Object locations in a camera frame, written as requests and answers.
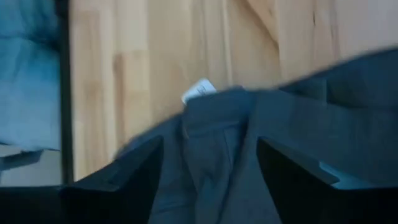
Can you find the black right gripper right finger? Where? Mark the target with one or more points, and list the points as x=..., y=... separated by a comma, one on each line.
x=311, y=205

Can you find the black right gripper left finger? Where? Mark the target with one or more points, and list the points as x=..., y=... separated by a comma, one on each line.
x=109, y=199

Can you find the dark grey garment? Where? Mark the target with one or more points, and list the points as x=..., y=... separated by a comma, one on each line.
x=280, y=124

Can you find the black aluminium table frame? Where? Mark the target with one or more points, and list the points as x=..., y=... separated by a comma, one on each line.
x=66, y=93

